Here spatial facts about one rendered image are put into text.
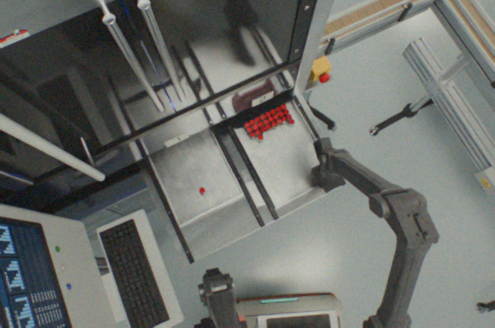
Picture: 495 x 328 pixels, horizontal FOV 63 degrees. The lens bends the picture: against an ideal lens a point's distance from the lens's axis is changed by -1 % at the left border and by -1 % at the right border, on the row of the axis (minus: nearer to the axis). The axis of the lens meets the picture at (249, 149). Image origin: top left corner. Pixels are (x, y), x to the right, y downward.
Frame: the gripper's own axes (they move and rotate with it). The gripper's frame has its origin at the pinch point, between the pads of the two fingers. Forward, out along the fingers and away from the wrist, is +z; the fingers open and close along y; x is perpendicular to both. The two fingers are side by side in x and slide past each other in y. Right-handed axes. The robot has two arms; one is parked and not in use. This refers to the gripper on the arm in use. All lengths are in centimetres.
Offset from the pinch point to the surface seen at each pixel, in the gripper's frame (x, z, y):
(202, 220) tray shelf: 45.9, 1.2, 9.5
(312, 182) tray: 3.0, 1.9, 3.3
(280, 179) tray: 13.0, 0.8, 9.7
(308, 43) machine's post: -8, -45, 29
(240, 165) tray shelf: 24.0, -1.0, 21.4
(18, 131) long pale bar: 65, -79, 16
